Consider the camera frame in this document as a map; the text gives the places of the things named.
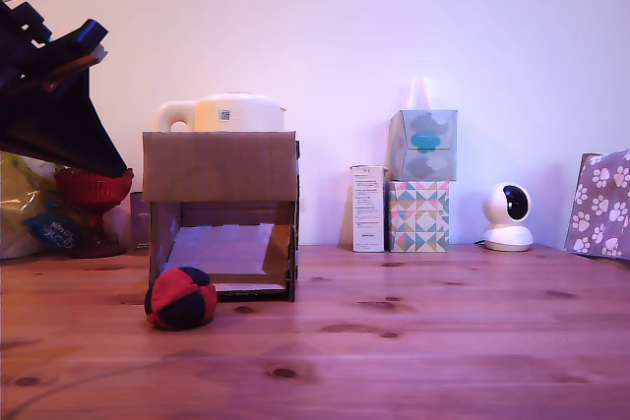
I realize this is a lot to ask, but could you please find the red and navy footbag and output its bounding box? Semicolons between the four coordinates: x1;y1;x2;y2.
144;266;218;330

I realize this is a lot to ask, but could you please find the cardboard dice tower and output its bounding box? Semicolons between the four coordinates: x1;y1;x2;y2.
142;130;301;303

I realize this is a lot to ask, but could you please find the yellow plastic bag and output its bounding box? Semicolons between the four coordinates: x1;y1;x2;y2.
0;151;83;261

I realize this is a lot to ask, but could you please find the red glass goblet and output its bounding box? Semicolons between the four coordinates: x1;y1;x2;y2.
53;167;135;258

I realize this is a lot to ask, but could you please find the cream electric kettle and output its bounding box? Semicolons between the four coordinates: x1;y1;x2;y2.
153;92;288;133

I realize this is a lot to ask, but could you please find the tall white printed carton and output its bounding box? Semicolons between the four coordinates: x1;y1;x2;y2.
349;164;386;253

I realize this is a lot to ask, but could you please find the grey-blue tissue box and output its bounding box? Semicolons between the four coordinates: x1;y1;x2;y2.
387;76;459;183

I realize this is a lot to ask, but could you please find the geometric pattern box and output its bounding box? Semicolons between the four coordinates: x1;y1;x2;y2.
387;179;451;253

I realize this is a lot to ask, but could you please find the paw print fabric bag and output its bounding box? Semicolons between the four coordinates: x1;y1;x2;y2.
563;149;630;262

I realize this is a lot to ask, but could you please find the small white round camera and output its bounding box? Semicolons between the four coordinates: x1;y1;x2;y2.
480;181;536;252

